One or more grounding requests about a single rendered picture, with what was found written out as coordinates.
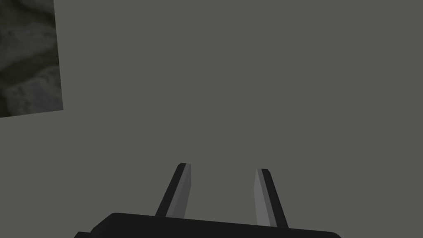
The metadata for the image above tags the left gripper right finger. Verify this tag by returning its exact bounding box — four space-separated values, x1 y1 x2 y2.
253 168 289 229

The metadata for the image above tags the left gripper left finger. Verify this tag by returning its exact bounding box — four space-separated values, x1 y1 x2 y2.
154 162 192 219

